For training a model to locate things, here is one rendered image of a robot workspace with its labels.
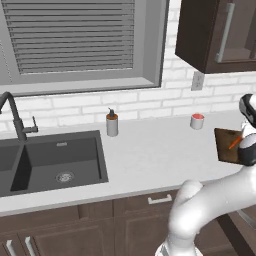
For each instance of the grey window with blinds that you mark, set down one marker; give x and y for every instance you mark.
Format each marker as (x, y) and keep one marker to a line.
(78, 41)

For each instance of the orange carrot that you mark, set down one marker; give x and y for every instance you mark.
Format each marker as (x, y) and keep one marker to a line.
(235, 142)

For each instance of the dark grey sink tap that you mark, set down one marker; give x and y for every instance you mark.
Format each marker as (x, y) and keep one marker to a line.
(16, 118)

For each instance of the dark grey kitchen sink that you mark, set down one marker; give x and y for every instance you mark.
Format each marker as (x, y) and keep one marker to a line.
(50, 163)

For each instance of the dark brown wall cupboard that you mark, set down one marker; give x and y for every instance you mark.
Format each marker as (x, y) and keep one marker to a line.
(213, 33)

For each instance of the grey cup with red contents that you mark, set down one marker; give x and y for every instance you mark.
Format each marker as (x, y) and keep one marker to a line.
(197, 121)

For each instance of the dark brown false drawer front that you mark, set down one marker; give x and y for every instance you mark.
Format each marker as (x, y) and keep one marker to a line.
(40, 216)

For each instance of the brown wooden cutting board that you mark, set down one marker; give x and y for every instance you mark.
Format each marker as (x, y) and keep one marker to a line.
(226, 146)

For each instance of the dark brown cupboard door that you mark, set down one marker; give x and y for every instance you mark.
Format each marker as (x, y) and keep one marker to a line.
(8, 246)
(66, 238)
(141, 235)

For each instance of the grey wall socket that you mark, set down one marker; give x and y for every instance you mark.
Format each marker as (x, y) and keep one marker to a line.
(197, 81)

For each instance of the grey soap dispenser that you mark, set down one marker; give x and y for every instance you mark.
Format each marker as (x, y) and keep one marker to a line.
(112, 125)

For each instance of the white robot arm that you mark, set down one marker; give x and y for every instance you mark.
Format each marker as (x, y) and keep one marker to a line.
(206, 203)

